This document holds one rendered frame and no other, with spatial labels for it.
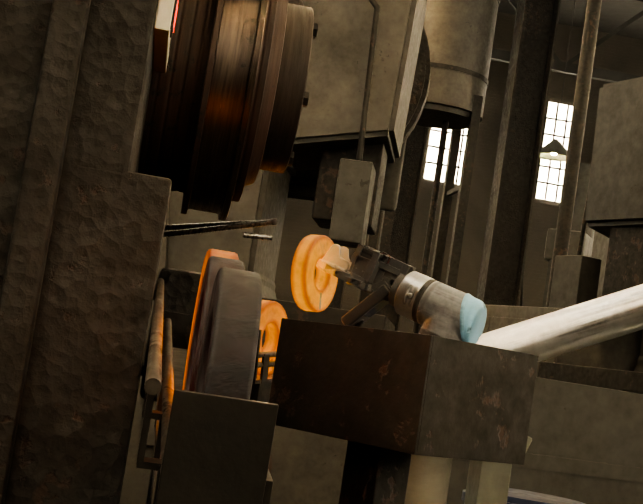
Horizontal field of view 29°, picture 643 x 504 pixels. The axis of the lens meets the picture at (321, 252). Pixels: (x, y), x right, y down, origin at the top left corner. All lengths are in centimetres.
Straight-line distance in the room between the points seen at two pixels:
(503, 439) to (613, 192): 429
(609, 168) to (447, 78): 524
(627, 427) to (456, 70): 683
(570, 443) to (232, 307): 352
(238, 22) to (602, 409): 281
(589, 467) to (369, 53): 169
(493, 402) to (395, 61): 338
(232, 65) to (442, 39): 918
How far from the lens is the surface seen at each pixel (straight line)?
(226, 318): 91
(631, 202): 570
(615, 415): 448
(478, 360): 151
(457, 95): 1097
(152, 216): 160
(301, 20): 204
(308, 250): 247
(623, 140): 582
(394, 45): 485
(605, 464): 447
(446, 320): 236
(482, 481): 281
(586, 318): 251
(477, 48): 1116
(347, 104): 480
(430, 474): 273
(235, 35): 190
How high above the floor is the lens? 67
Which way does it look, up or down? 5 degrees up
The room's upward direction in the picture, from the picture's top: 9 degrees clockwise
